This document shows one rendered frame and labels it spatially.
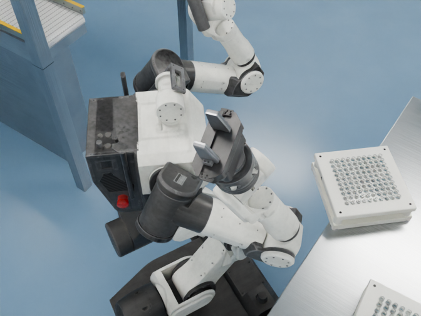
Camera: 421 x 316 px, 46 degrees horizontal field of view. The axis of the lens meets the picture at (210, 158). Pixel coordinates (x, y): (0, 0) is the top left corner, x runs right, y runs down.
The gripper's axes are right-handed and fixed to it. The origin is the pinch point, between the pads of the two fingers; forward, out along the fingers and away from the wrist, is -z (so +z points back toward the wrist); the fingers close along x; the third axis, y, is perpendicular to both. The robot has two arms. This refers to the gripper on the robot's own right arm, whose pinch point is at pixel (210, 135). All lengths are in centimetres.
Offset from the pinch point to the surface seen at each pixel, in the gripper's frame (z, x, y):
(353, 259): 81, 1, 21
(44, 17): 85, 61, -129
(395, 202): 83, 21, 28
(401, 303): 72, -8, 36
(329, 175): 81, 23, 7
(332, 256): 80, -1, 15
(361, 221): 83, 12, 20
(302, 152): 199, 68, -28
